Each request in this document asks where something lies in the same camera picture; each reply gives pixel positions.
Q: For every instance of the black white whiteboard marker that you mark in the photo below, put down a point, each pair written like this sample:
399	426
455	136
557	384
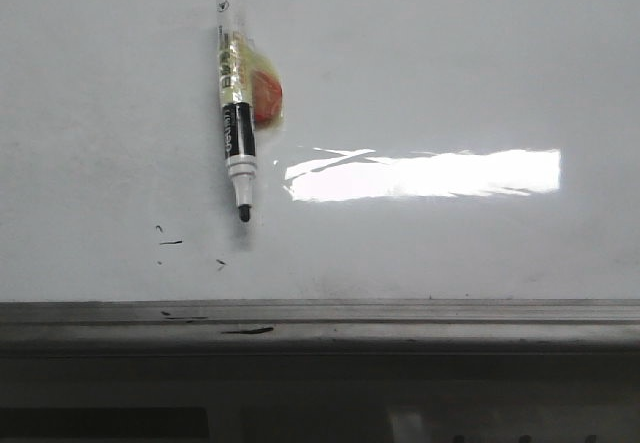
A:
250	95

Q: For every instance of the white whiteboard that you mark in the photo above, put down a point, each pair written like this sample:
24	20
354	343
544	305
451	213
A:
447	175

